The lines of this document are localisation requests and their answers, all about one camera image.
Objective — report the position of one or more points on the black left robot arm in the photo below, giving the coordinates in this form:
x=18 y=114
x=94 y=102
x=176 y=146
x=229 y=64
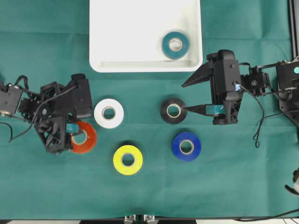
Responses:
x=10 y=97

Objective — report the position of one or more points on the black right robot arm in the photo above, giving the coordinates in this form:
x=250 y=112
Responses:
x=279 y=79

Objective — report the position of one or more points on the white plastic case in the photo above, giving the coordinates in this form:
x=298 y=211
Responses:
x=126 y=35

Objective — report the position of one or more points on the blue tape roll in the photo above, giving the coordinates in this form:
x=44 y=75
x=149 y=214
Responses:
x=195 y=146

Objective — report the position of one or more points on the red tape roll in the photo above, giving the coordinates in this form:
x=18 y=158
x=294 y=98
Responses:
x=86 y=140

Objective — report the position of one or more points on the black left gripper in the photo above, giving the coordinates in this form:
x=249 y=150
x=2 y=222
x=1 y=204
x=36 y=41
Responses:
x=53 y=129

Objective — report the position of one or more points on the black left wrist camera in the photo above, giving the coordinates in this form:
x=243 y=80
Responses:
x=74 y=98

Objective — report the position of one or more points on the white object at edge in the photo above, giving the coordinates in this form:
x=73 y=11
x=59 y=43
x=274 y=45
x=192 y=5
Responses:
x=295 y=188

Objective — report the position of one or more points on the metal bracket at table edge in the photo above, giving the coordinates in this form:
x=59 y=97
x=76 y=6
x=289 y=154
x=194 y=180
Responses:
x=139 y=219

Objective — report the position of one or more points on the teal tape roll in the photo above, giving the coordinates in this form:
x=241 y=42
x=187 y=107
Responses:
x=175 y=54

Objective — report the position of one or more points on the aluminium frame post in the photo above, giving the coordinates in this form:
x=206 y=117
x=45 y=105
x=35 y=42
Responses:
x=294 y=26

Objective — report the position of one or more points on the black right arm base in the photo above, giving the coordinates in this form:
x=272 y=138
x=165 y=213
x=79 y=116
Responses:
x=290 y=108

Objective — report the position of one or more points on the green table cloth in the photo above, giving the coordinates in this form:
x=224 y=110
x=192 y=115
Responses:
x=241 y=171

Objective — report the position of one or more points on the black tape roll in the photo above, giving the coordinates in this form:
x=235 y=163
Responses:
x=176 y=102

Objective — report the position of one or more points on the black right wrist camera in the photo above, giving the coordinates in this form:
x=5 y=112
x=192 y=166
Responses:
x=226 y=73

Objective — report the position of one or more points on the yellow tape roll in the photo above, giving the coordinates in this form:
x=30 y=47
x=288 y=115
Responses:
x=121 y=167

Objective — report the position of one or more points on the white tape roll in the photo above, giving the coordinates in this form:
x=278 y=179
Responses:
x=105 y=104

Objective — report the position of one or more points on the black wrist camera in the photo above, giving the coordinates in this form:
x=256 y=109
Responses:
x=74 y=98
x=226 y=73

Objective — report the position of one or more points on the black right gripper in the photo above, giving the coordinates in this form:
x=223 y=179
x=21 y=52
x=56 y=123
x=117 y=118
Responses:
x=224 y=111

